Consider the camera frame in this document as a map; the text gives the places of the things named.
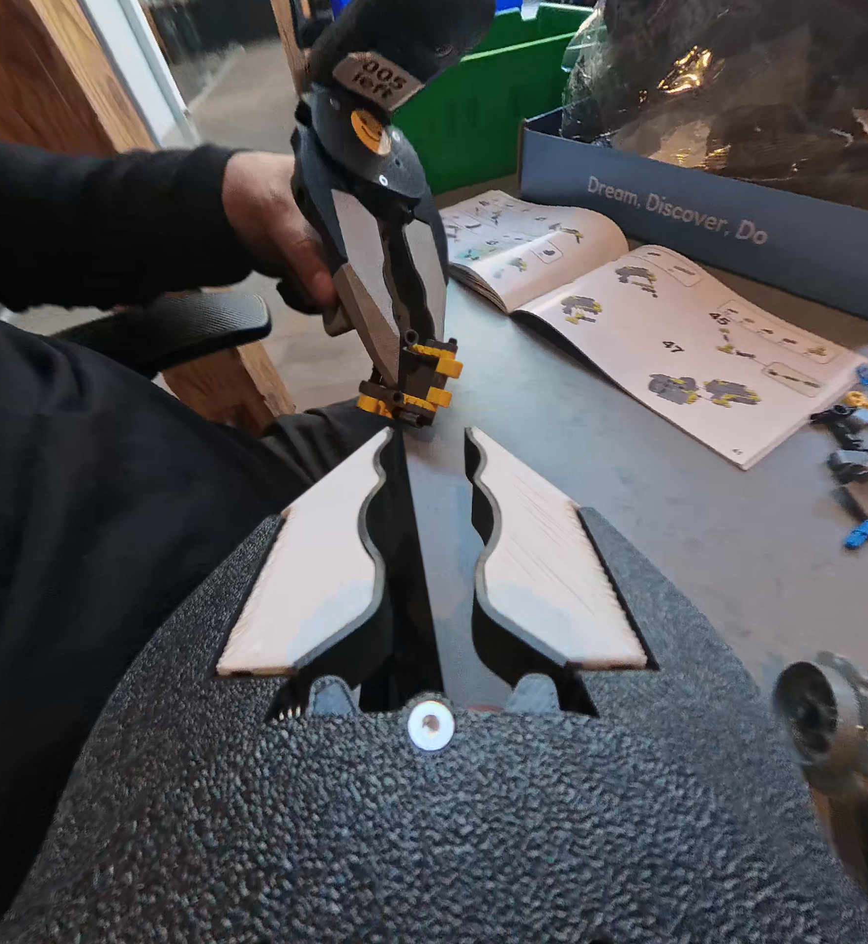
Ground person's left hand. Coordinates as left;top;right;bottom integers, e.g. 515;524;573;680
222;149;341;314

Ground dark blue cardboard box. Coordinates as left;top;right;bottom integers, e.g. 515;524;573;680
519;107;868;322

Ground green plastic bin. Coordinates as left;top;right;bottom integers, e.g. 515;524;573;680
393;7;593;196

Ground black chair armrest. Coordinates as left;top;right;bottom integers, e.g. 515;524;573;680
51;291;273;377

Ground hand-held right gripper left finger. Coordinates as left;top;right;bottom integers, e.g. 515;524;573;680
215;426;397;690

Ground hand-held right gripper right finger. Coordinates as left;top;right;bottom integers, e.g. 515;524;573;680
463;425;650;683

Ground person's left forearm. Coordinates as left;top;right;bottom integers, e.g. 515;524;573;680
0;133;247;311

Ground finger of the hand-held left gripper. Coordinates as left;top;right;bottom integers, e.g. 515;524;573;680
322;189;408;392
405;212;450;346

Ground plastic bag of toy parts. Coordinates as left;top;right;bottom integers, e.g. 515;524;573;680
561;0;868;181

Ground pile of loose toy parts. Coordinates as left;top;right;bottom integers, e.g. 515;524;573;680
809;302;868;553

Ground yellow black toy vehicle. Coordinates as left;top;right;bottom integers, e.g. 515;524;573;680
772;651;868;886

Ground open instruction booklet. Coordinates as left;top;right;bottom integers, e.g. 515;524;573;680
440;190;868;472

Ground yellow grey toy brick assembly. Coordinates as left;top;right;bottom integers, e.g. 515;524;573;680
356;330;464;429

